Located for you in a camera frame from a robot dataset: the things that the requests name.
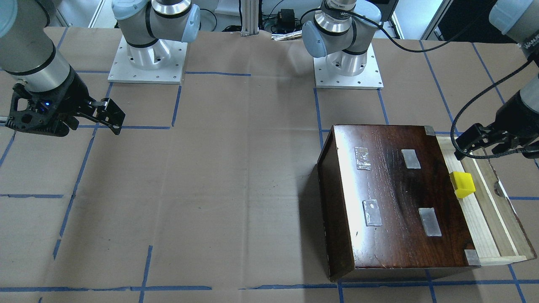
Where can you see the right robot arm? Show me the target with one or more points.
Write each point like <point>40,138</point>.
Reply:
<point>31,58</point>

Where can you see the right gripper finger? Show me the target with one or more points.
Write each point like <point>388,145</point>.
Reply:
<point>108,113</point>

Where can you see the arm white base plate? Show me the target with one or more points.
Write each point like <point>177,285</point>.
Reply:
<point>346,71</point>
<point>161,63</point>

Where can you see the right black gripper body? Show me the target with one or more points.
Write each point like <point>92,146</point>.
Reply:
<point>72,97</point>

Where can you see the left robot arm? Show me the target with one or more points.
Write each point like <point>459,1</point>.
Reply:
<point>348,26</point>

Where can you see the aluminium frame post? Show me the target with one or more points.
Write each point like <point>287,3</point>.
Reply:
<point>250,15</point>

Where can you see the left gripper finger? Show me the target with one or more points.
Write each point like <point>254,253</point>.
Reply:
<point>475,137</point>

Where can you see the wooden drawer with white handle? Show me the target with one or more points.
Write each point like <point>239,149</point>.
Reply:
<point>496,231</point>

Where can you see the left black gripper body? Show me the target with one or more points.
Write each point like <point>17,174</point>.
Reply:
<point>517,120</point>

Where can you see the dark wooden drawer box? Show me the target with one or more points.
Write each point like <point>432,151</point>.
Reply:
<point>388,206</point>

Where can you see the yellow cube block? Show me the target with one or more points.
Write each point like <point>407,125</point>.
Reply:
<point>463,184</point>

